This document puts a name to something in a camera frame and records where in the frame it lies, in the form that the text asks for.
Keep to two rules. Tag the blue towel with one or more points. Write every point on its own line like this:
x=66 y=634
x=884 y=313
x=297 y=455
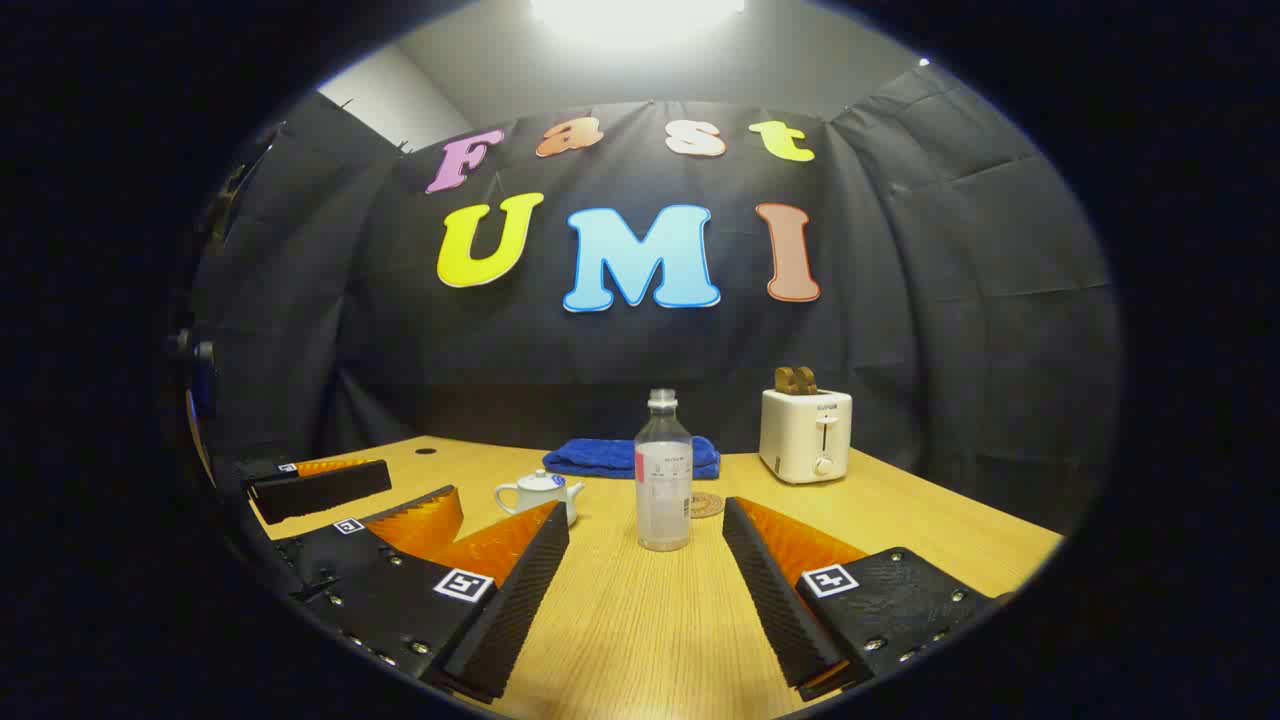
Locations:
x=600 y=458

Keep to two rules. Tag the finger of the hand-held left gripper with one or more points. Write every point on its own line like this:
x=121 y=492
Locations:
x=420 y=520
x=325 y=493

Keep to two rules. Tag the ceiling light panel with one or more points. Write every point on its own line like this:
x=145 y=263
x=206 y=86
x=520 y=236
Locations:
x=635 y=15

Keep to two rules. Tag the brown toast slice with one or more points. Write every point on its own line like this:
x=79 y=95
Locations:
x=808 y=380
x=786 y=381

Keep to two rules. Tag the round woven coaster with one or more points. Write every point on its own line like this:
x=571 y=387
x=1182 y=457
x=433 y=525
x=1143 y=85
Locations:
x=707 y=505

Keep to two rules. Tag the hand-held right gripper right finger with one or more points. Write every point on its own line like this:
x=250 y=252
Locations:
x=775 y=600

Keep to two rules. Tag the white toaster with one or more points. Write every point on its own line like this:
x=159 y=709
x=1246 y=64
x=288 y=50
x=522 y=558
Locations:
x=800 y=435

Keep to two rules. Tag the clear plastic water bottle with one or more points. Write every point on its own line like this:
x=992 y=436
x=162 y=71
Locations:
x=663 y=490

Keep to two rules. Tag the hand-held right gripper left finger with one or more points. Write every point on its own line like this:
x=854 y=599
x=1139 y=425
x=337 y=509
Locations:
x=500 y=620

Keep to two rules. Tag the black backdrop cloth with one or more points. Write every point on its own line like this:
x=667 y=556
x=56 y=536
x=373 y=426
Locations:
x=900 y=300

